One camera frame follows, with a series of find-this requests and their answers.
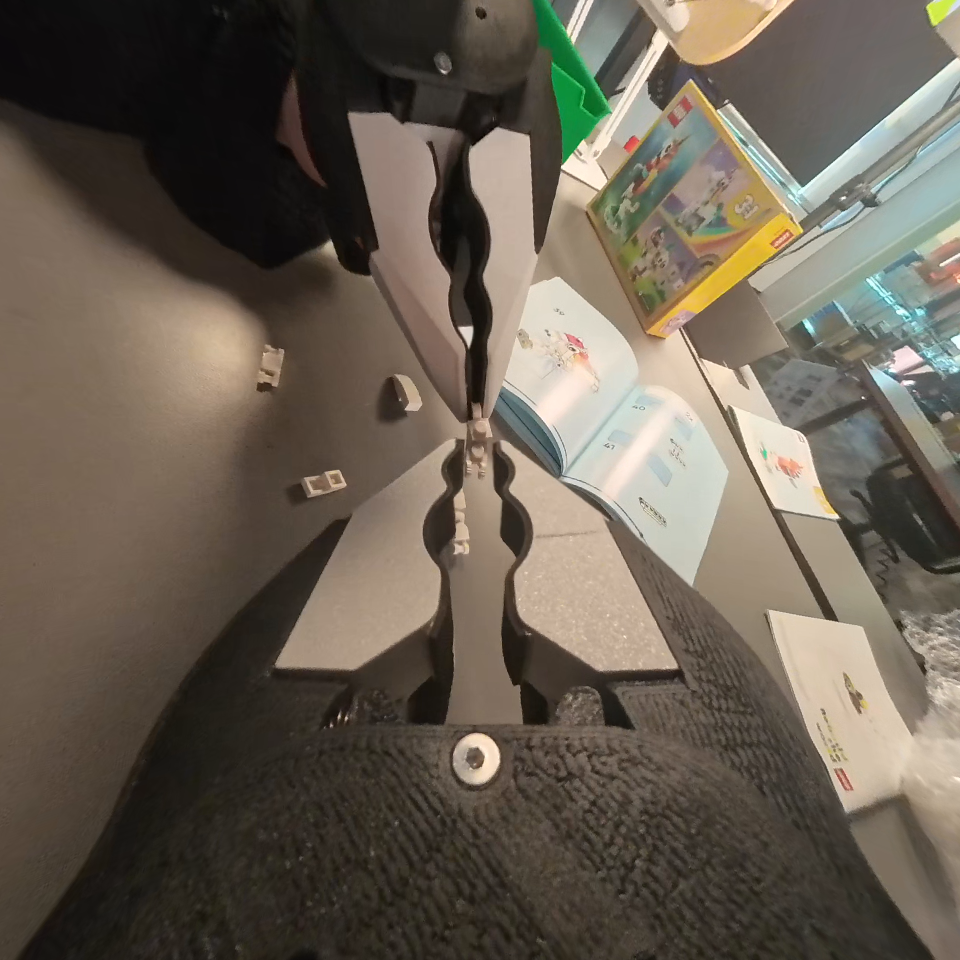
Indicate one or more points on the tall white lego column assembly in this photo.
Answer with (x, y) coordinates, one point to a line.
(461, 525)

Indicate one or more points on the green plastic sheet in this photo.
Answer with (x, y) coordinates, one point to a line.
(574, 90)

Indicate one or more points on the white lego bracket piece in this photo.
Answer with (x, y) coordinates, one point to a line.
(270, 367)

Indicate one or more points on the person's left hand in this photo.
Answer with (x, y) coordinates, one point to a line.
(296, 131)

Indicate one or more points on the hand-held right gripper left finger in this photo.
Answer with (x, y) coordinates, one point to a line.
(360, 600)

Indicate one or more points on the large black panel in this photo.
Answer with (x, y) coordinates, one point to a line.
(847, 90)

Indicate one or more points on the colourful lego set box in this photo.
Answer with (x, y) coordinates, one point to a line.
(690, 210)

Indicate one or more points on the open instruction booklet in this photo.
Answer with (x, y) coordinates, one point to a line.
(645, 450)

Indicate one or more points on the dark grey flat panel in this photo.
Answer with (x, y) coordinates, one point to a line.
(739, 334)

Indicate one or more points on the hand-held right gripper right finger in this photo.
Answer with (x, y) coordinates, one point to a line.
(592, 600)

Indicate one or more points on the booklet with yellow figure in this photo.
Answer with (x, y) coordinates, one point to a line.
(832, 697)

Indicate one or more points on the small white lego piece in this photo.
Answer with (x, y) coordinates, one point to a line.
(478, 450)

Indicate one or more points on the white hollow lego brick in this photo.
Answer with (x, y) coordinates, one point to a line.
(319, 484)

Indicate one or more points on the person's left forearm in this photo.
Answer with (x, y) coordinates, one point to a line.
(150, 60)

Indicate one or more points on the grey curved lego piece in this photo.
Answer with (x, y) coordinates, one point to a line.
(405, 394)

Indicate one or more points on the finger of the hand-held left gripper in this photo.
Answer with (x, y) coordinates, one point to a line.
(405, 225)
(514, 225)

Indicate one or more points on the black office chair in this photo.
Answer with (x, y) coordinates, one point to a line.
(915, 517)

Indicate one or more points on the light wooden round board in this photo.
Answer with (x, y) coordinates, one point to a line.
(720, 34)

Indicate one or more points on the booklet with orange figure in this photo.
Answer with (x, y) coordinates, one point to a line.
(784, 465)

